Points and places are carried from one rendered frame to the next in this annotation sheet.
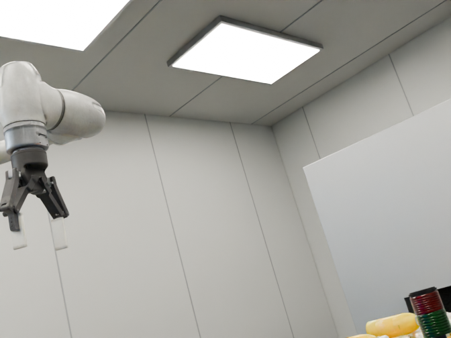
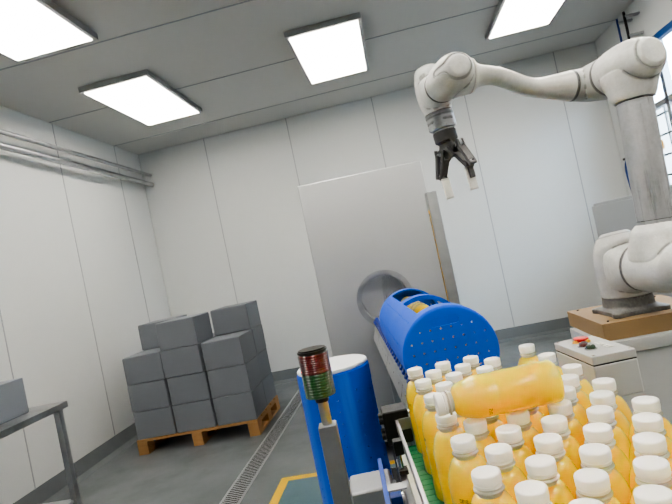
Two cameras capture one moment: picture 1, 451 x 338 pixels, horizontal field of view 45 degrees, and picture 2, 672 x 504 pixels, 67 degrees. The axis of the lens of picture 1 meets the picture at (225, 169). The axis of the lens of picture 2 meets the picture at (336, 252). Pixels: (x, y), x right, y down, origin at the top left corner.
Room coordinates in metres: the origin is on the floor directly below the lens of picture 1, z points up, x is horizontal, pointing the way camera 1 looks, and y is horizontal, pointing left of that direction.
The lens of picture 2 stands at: (2.18, -0.90, 1.43)
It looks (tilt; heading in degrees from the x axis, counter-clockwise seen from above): 1 degrees up; 144
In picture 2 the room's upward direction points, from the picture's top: 12 degrees counter-clockwise
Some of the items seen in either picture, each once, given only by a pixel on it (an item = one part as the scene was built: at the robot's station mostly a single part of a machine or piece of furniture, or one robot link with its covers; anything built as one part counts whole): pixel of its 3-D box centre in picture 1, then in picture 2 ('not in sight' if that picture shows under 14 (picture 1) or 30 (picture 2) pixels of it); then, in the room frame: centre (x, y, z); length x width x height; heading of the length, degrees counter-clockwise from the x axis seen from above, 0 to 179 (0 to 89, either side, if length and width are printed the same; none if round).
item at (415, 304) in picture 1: (426, 302); (314, 362); (1.27, -0.35, 1.23); 0.06 x 0.06 x 0.04
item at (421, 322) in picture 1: (434, 323); (318, 383); (1.27, -0.35, 1.18); 0.06 x 0.06 x 0.05
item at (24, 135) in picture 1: (26, 141); (441, 122); (1.11, 0.40, 1.79); 0.09 x 0.09 x 0.06
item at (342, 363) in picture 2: not in sight; (331, 365); (0.50, 0.19, 1.03); 0.28 x 0.28 x 0.01
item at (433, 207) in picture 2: not in sight; (461, 337); (0.16, 1.32, 0.85); 0.06 x 0.06 x 1.70; 54
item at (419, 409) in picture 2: not in sight; (432, 428); (1.29, -0.08, 1.00); 0.07 x 0.07 x 0.19
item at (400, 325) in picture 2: not in sight; (426, 332); (0.78, 0.46, 1.09); 0.88 x 0.28 x 0.28; 144
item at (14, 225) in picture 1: (10, 217); not in sight; (1.03, 0.44, 1.61); 0.03 x 0.01 x 0.05; 164
